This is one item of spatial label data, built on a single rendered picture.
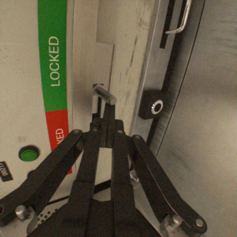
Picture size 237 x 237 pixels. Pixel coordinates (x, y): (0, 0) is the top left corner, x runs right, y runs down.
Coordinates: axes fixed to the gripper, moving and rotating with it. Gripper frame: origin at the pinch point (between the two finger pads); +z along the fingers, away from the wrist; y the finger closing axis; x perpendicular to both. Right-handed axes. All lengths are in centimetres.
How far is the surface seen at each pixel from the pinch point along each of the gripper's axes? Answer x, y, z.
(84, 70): 6.1, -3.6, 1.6
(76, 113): 0.3, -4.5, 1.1
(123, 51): 8.8, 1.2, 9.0
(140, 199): -28.2, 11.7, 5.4
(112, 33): 11.3, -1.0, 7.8
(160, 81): 4.0, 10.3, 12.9
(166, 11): 16.7, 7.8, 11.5
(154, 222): -28.2, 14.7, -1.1
